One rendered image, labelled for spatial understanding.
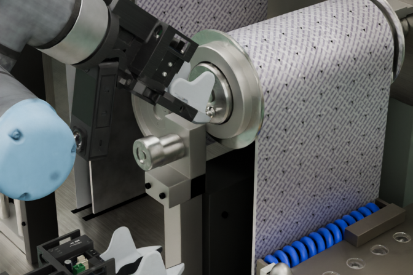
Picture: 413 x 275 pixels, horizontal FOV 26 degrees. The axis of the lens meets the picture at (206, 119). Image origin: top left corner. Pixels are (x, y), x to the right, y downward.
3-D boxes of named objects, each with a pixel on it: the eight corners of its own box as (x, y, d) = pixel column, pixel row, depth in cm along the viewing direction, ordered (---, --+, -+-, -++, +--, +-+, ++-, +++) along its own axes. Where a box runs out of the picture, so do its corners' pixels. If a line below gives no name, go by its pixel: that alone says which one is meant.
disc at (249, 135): (169, 82, 115) (206, 3, 104) (172, 80, 115) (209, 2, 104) (233, 171, 110) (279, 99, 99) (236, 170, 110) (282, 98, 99)
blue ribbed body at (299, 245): (257, 275, 114) (257, 253, 113) (370, 215, 126) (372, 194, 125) (276, 288, 112) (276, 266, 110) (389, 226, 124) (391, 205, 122)
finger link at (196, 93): (244, 93, 103) (193, 59, 96) (219, 137, 103) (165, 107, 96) (227, 84, 105) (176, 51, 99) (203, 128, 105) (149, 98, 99)
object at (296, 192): (251, 285, 115) (254, 162, 107) (373, 220, 129) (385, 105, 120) (253, 287, 115) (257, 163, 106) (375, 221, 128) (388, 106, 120)
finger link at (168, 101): (206, 114, 98) (152, 83, 92) (199, 127, 98) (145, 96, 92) (181, 100, 102) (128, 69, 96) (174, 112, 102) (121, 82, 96)
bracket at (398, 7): (356, 14, 122) (357, 0, 121) (385, 4, 125) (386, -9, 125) (385, 24, 119) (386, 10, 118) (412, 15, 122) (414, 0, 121)
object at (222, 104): (216, 60, 102) (234, 123, 103) (230, 56, 103) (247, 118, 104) (180, 67, 108) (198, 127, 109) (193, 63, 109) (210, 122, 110)
